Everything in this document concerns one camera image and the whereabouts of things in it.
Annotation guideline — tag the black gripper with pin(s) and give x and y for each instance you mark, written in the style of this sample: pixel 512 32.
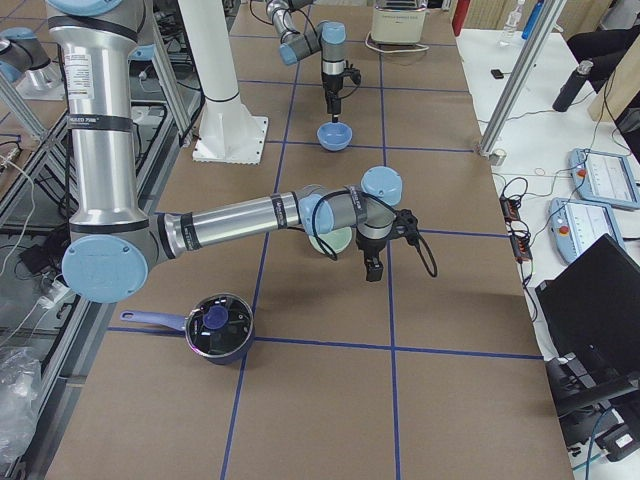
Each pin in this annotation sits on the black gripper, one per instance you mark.
pixel 331 86
pixel 369 248

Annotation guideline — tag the blue bowl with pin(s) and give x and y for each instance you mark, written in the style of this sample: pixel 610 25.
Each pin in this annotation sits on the blue bowl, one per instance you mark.
pixel 334 136

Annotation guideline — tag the green bowl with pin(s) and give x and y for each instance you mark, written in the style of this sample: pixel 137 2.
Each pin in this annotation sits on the green bowl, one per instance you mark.
pixel 337 240

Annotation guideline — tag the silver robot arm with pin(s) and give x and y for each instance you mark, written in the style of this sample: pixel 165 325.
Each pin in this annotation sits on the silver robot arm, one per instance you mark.
pixel 327 38
pixel 114 243

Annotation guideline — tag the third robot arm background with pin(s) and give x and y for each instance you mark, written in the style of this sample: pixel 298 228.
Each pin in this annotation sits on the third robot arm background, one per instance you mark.
pixel 26 65

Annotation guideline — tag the cream and chrome toaster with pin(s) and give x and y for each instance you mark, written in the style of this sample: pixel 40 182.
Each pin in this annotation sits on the cream and chrome toaster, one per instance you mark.
pixel 398 22

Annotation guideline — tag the orange black power strip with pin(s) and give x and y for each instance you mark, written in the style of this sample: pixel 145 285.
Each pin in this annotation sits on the orange black power strip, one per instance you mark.
pixel 518 231

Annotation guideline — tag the dark blue saucepan with lid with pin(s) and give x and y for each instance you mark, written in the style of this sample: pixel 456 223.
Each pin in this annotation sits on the dark blue saucepan with lid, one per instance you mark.
pixel 219 328

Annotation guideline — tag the near blue teach pendant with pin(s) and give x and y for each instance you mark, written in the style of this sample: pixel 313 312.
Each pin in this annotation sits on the near blue teach pendant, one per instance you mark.
pixel 576 225

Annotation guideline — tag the blue teach pendant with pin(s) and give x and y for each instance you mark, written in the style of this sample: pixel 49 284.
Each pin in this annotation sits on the blue teach pendant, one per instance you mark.
pixel 576 225
pixel 604 177

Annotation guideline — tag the black laptop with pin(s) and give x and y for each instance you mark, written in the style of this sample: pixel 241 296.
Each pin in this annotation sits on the black laptop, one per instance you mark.
pixel 594 302

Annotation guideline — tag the dark water bottle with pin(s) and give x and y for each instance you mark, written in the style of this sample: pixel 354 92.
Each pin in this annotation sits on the dark water bottle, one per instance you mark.
pixel 572 86

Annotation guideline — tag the far blue teach pendant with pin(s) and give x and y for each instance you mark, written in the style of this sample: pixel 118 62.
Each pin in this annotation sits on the far blue teach pendant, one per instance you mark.
pixel 604 177

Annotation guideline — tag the clear plastic bag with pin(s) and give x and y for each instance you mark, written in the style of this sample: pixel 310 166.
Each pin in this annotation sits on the clear plastic bag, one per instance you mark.
pixel 21 385

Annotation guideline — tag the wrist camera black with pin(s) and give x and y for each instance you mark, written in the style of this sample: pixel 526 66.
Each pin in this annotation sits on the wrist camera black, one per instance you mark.
pixel 353 73
pixel 405 226

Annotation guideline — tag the white central pedestal column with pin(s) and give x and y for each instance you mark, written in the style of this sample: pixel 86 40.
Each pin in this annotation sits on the white central pedestal column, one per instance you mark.
pixel 228 132

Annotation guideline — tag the aluminium frame post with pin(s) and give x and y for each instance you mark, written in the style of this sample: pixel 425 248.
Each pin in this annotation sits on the aluminium frame post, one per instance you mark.
pixel 524 65

